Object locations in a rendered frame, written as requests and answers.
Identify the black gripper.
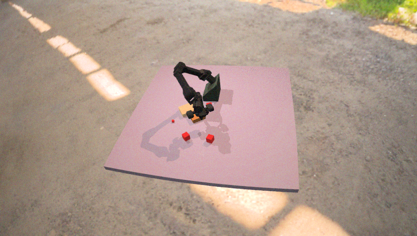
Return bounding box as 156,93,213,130
186,103,214,119

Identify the orange square block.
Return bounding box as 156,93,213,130
191,114,201,123

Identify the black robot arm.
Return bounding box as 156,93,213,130
173,61,216,118

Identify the pale yellow rectangular board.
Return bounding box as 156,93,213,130
178,103,194,117

